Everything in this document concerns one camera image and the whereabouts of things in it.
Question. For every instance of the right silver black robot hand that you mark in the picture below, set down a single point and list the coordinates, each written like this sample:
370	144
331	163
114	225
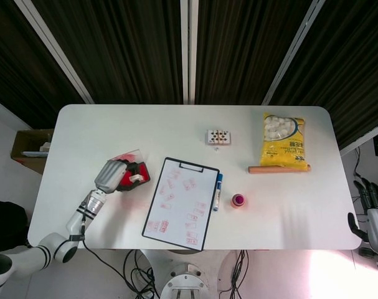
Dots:
377	224

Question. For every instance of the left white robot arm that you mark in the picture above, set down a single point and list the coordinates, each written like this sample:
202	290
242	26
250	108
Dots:
75	219

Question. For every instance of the black clipboard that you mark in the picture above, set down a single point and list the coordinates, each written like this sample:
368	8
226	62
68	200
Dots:
191	168

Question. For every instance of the white rectangular stamp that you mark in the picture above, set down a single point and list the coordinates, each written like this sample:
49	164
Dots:
135	178

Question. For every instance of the yellow bag of white puffs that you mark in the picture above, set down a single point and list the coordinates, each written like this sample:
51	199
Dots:
283	149

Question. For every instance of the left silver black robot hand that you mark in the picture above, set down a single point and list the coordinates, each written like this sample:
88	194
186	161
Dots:
109	176

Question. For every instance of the white robot torso base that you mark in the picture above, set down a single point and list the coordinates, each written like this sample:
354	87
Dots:
184	280

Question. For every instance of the white slanted frame post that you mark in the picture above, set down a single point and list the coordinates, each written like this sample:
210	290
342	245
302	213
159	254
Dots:
58	59
293	53

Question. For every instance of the dark brown curtain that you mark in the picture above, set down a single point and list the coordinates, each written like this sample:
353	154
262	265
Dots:
129	46

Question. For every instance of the wooden rolling pin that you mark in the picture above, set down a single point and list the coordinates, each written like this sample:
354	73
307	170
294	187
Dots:
279	169

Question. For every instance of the white upright frame post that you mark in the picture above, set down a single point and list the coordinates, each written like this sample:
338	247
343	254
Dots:
189	50

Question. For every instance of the black trousers leg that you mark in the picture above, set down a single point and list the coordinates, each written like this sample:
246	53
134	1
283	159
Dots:
5	224

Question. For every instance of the blue whiteboard marker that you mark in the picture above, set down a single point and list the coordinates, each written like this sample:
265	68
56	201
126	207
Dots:
218	193

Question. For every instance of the red ink pad clear lid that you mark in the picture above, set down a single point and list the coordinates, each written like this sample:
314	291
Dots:
146	177

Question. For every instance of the brown cardboard box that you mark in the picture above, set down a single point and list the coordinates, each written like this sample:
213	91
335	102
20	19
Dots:
30	141

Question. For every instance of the small white box item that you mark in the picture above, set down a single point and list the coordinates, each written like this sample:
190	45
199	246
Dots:
45	147

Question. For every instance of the flat grey blue item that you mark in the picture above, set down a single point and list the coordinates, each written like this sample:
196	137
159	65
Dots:
34	154

